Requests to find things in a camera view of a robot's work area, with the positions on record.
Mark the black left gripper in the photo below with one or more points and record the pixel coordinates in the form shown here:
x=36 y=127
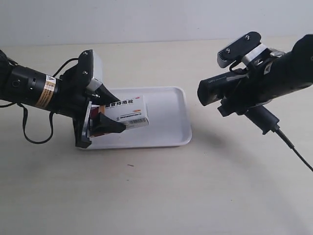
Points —
x=74 y=101

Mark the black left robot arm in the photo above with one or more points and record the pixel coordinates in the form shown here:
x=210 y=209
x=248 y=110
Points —
x=24 y=86

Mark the white red medicine box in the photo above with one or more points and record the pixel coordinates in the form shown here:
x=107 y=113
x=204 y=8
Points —
x=132 y=112

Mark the white plastic tray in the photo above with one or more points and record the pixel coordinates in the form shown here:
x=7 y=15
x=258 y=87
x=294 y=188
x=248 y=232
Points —
x=169 y=121

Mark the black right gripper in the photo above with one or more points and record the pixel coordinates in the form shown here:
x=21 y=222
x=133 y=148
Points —
x=245 y=92

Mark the black handheld barcode scanner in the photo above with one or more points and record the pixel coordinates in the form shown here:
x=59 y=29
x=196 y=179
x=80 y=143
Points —
x=213 y=89

